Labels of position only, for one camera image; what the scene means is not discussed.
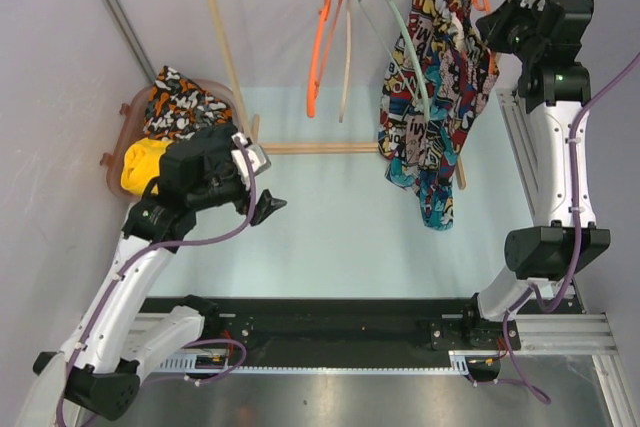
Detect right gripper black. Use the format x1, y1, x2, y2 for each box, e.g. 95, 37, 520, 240
477, 0, 548, 64

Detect comic print shorts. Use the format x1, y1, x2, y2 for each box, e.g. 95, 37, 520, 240
378, 0, 499, 231

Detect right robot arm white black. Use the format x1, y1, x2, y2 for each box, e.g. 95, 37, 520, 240
461, 0, 611, 348

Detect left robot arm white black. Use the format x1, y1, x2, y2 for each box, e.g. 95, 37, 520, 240
18, 123, 286, 426

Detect beige wooden hanger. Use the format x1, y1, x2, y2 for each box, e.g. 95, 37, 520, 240
339, 0, 353, 123

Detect wooden clothes rack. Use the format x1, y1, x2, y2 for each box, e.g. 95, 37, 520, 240
194, 0, 551, 191

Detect yellow garment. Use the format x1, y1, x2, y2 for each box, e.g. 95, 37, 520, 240
120, 138, 172, 196

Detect orange camouflage print garment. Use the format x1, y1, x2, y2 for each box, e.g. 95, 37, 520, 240
142, 66, 233, 141

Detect brown laundry basket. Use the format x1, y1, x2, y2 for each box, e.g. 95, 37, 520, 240
100, 79, 240, 204

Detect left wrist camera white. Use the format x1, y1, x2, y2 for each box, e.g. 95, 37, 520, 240
231, 132, 271, 190

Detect light blue cable duct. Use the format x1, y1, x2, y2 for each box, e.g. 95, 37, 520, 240
156, 351, 469, 375

